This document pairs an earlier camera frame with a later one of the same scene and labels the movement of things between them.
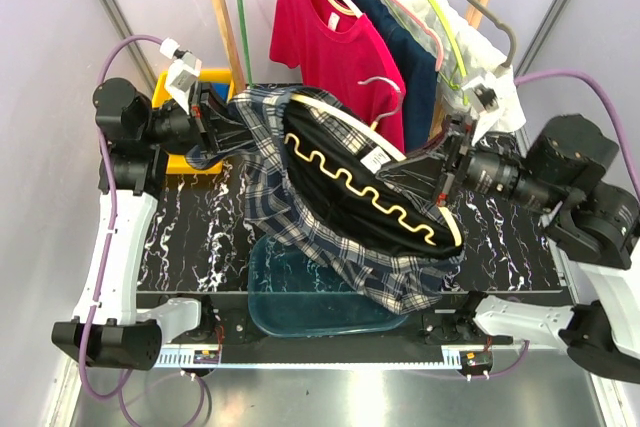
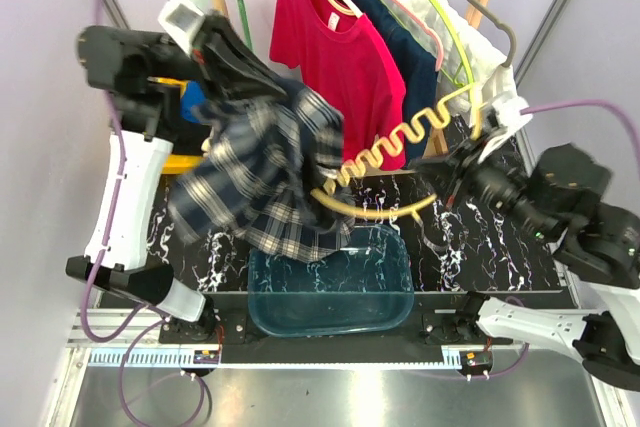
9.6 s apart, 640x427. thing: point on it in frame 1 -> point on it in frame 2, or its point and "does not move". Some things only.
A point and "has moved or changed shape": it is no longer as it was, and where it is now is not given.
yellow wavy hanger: (378, 144) -> (332, 203)
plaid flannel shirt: (313, 169) has moved or changed shape
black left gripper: (215, 132) -> (227, 68)
